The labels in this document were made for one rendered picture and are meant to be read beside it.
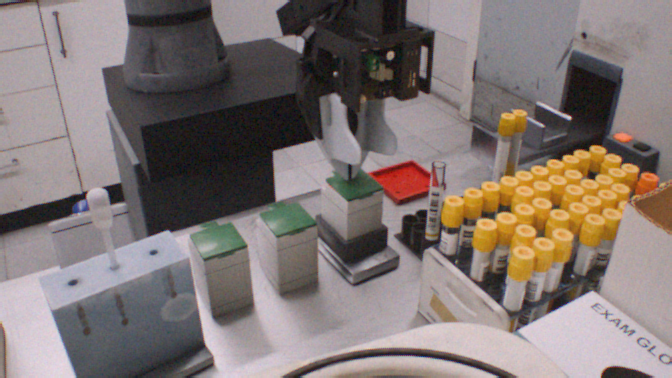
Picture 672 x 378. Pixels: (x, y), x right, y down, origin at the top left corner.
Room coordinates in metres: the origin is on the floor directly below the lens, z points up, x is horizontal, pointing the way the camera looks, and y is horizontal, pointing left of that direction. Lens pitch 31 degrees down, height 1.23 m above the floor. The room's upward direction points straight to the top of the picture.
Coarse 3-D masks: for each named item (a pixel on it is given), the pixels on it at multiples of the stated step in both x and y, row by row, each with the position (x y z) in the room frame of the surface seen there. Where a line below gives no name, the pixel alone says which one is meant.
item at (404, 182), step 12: (384, 168) 0.62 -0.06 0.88; (396, 168) 0.62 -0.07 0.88; (408, 168) 0.63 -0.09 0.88; (420, 168) 0.62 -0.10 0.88; (384, 180) 0.60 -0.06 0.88; (396, 180) 0.60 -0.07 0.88; (408, 180) 0.60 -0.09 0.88; (420, 180) 0.60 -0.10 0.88; (384, 192) 0.57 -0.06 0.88; (396, 192) 0.57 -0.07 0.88; (408, 192) 0.57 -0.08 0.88; (420, 192) 0.56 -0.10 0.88
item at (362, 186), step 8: (360, 168) 0.48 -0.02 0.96; (336, 176) 0.47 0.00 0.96; (360, 176) 0.47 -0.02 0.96; (368, 176) 0.47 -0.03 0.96; (336, 184) 0.46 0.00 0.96; (344, 184) 0.46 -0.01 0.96; (352, 184) 0.46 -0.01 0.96; (360, 184) 0.46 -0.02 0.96; (368, 184) 0.46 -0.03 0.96; (376, 184) 0.46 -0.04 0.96; (344, 192) 0.44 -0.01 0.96; (352, 192) 0.44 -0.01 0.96; (360, 192) 0.44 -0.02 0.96; (368, 192) 0.45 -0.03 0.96; (352, 200) 0.44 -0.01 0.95
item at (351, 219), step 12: (324, 192) 0.47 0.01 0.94; (336, 192) 0.45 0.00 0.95; (324, 204) 0.47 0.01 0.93; (336, 204) 0.45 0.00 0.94; (348, 204) 0.43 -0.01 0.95; (360, 204) 0.44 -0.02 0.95; (372, 204) 0.45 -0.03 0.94; (324, 216) 0.47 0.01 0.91; (336, 216) 0.45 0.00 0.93; (348, 216) 0.43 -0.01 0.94; (360, 216) 0.44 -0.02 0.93; (372, 216) 0.45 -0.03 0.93; (336, 228) 0.45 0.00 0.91; (348, 228) 0.43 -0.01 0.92; (360, 228) 0.44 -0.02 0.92; (372, 228) 0.45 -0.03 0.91
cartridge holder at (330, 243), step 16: (320, 224) 0.46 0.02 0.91; (320, 240) 0.46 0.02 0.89; (336, 240) 0.44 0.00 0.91; (352, 240) 0.43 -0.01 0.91; (368, 240) 0.44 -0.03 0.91; (384, 240) 0.45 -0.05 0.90; (336, 256) 0.44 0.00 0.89; (352, 256) 0.43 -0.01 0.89; (368, 256) 0.44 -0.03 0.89; (384, 256) 0.44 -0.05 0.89; (352, 272) 0.41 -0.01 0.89; (368, 272) 0.42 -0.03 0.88
